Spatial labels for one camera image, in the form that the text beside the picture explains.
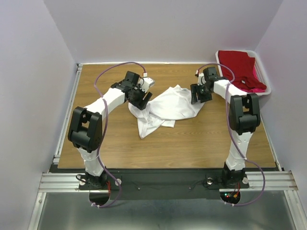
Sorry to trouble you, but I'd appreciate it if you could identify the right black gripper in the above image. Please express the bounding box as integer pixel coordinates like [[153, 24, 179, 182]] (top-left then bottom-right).
[[189, 82, 212, 104]]

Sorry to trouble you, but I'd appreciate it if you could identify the white t shirt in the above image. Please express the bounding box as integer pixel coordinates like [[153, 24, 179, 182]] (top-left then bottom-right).
[[128, 85, 204, 139]]

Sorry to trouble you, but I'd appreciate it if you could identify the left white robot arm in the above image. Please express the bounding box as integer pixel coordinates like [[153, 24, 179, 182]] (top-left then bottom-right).
[[68, 71, 155, 189]]

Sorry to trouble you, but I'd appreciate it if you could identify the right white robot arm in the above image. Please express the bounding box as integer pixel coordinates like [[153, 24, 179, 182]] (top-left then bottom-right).
[[190, 67, 261, 187]]

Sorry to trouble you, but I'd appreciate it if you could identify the red t shirt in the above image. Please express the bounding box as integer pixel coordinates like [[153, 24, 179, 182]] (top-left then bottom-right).
[[218, 50, 255, 92]]

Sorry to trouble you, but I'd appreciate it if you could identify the pink t shirt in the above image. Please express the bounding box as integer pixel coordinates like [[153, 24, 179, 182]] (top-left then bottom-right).
[[250, 67, 267, 93]]

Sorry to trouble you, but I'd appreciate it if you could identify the white plastic basket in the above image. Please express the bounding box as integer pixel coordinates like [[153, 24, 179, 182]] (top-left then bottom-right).
[[215, 50, 272, 96]]

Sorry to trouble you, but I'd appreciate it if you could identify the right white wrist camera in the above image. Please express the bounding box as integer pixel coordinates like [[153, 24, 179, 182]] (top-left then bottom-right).
[[197, 73, 206, 86]]

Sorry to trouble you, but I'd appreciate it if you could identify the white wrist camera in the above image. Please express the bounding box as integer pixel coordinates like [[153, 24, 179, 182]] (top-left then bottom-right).
[[197, 73, 206, 86], [140, 77, 155, 92]]

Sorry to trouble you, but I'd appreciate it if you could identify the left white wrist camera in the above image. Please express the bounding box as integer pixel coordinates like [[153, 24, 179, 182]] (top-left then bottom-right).
[[140, 77, 155, 92]]

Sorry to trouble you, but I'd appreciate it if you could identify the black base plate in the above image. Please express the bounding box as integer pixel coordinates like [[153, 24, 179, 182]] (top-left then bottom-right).
[[80, 169, 249, 204]]

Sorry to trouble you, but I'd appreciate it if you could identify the aluminium left rail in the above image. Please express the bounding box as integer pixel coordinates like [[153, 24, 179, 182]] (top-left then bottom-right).
[[52, 63, 83, 164]]

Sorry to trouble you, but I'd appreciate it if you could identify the aluminium rail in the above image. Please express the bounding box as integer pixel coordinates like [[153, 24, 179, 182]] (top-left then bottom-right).
[[260, 115, 283, 171], [39, 171, 298, 193], [52, 63, 83, 164]]

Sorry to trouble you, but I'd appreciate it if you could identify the aluminium right rail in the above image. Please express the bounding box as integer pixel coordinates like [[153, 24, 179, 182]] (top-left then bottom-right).
[[260, 115, 283, 171]]

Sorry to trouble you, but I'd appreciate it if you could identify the aluminium front rail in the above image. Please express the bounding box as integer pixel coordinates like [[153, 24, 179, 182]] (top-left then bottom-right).
[[39, 171, 298, 193]]

